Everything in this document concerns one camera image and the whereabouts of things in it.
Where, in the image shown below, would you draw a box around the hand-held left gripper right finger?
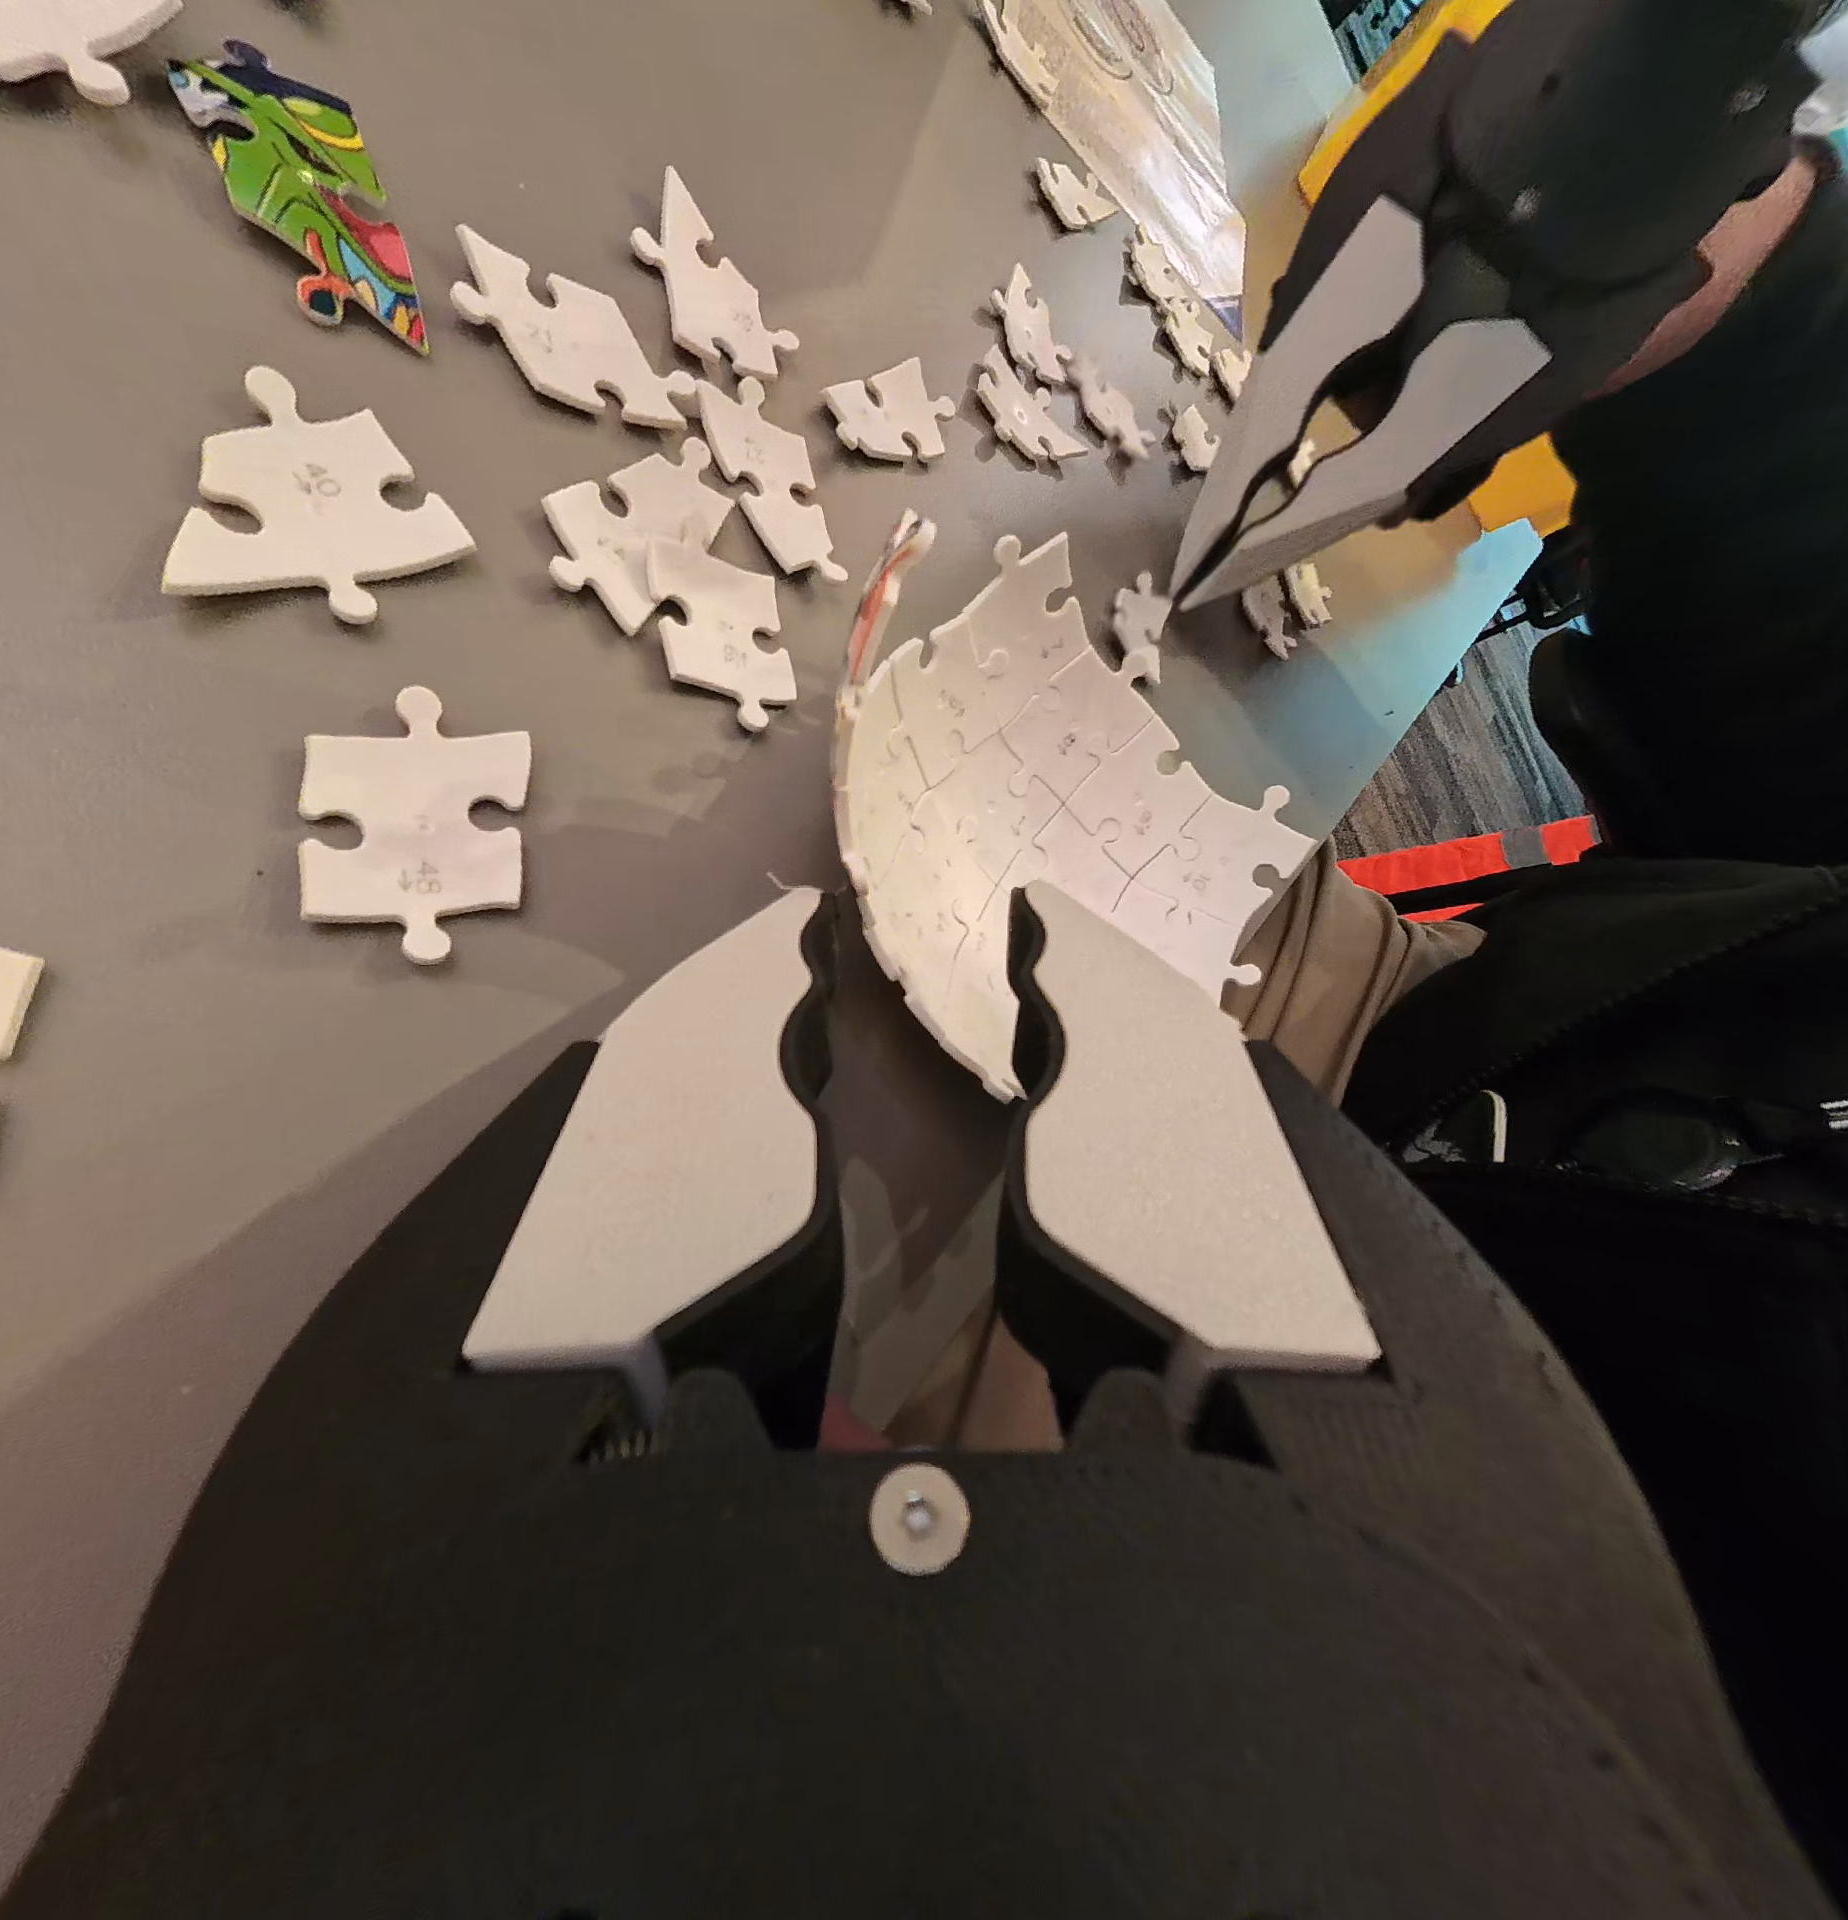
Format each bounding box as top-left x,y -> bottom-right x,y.
1007,883 -> 1386,1444

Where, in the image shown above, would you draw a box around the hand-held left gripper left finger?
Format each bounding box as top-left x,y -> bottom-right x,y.
462,887 -> 838,1444

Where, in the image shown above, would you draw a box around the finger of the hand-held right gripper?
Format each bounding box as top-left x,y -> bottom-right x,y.
1168,198 -> 1431,603
1177,313 -> 1557,614

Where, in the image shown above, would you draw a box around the single white puzzle piece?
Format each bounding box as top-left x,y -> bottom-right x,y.
1110,570 -> 1177,691

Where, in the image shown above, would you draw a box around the partly built white puzzle ball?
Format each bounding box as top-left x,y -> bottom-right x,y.
833,511 -> 1320,1103

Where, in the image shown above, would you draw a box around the white puzzle pieces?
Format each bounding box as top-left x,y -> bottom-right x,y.
0,164 -> 1339,1190

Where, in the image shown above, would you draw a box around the person's right forearm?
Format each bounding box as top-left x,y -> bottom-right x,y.
1555,165 -> 1848,850

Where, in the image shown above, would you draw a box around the colourful printed puzzle piece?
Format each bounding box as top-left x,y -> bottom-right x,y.
166,42 -> 434,361

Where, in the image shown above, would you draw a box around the joined white puzzle strip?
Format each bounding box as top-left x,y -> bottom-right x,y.
0,0 -> 185,108

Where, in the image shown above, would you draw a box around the person's right hand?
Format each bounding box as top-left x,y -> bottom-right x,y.
1591,151 -> 1835,398

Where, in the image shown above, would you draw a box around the white printed instruction sheet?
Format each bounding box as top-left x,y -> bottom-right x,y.
977,0 -> 1253,304

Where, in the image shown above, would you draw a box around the orange reflective vest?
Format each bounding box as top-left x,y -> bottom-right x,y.
1337,816 -> 1601,919

